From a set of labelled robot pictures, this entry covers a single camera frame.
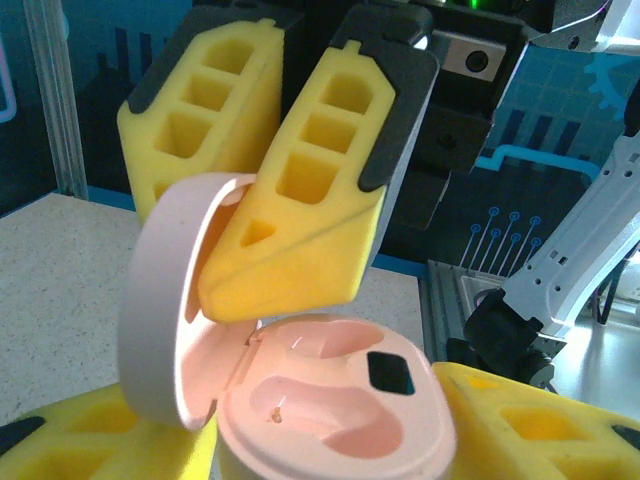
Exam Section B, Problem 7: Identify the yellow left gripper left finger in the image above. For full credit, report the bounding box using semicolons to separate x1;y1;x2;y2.
0;382;221;480

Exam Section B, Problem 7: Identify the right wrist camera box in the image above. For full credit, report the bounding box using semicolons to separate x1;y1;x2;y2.
432;30;511;109

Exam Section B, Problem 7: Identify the aluminium frame post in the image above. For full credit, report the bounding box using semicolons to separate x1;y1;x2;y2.
22;0;90;201

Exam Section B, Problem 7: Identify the long aluminium mounting rail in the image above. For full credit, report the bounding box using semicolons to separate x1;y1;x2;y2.
424;258;506;361

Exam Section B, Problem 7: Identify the pink earbud charging case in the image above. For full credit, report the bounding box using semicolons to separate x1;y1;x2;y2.
117;172;459;480

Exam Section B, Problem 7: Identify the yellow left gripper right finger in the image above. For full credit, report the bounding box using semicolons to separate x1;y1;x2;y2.
431;359;640;480

